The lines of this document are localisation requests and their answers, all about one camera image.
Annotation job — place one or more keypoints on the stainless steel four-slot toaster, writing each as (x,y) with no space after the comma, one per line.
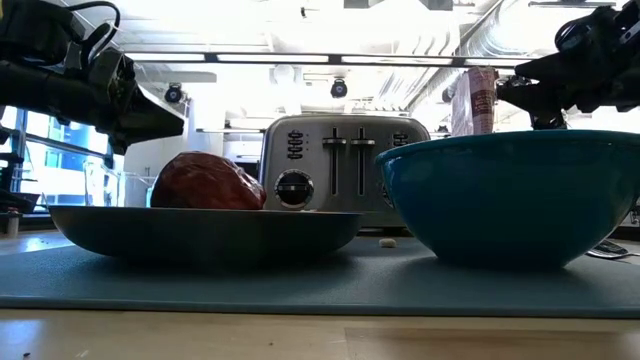
(340,150)

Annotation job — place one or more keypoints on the small pale cereal piece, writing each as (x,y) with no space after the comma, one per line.
(387,243)

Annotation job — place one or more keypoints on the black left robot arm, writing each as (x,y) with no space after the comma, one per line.
(35,30)

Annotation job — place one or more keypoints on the pink strawberry yogurt cereal box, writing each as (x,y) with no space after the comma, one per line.
(475,105)

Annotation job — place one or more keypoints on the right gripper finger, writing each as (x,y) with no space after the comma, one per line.
(525,89)
(550,119)

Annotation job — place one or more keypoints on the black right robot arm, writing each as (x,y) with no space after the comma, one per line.
(631,15)

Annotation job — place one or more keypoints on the grey placemat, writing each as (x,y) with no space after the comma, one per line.
(300,285)

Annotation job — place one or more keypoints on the large window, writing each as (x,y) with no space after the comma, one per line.
(65,165)

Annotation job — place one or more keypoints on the brown bread roll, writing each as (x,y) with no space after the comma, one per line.
(205,182)

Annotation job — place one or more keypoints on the dark grey plate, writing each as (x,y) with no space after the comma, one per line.
(200,232)

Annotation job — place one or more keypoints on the black ceiling spotlight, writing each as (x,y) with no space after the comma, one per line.
(173,94)
(338,89)

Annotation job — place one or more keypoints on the teal bowl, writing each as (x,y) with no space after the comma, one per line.
(510,200)

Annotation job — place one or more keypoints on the small white cylinder dark cap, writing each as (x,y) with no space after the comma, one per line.
(12,225)

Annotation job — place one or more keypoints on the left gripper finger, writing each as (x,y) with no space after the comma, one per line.
(118,143)
(155,122)

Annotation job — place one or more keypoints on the overhead light bar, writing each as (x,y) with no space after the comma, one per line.
(300,58)

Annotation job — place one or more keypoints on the clear plastic container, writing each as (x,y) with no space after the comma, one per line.
(125,187)

